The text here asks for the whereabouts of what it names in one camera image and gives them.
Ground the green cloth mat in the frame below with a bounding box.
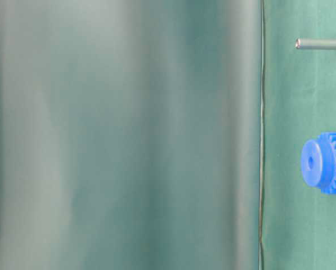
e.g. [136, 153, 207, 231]
[0, 1, 336, 269]

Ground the thin dark cable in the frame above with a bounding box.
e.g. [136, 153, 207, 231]
[258, 0, 267, 270]

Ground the grey metal shaft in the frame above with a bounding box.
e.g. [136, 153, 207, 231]
[295, 38, 336, 50]

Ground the blue plastic spur gear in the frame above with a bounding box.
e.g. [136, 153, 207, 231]
[301, 132, 336, 195]

